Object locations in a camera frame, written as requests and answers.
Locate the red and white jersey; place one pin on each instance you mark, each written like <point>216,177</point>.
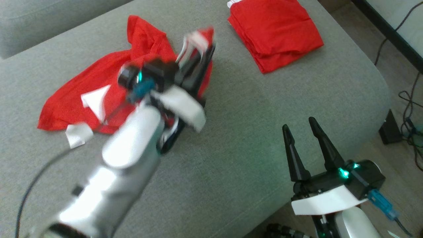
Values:
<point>82,86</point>

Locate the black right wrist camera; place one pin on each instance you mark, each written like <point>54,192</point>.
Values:
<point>370,178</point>

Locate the blue left camera connector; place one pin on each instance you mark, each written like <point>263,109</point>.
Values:
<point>142,89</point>

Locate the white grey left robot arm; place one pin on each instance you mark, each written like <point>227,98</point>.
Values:
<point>125,155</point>

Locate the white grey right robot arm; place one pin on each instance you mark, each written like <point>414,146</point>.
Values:
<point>353,224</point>

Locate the red shorts with white trim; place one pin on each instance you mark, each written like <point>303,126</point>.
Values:
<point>274,33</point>

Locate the black edged white panel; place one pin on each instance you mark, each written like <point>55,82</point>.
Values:
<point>400,16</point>

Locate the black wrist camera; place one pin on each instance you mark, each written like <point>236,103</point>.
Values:
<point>129,76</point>
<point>370,178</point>

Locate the blue right camera connector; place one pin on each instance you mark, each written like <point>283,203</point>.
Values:
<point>381,203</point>

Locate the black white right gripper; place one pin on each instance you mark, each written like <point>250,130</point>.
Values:
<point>324,195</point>

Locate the black block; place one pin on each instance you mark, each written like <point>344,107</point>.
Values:
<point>390,129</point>

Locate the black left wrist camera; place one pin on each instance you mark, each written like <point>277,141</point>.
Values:
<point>129,76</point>

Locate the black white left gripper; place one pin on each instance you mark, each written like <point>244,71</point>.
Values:
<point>178,105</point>

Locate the blue camera connector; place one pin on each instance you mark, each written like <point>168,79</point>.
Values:
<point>142,89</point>
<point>381,203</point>

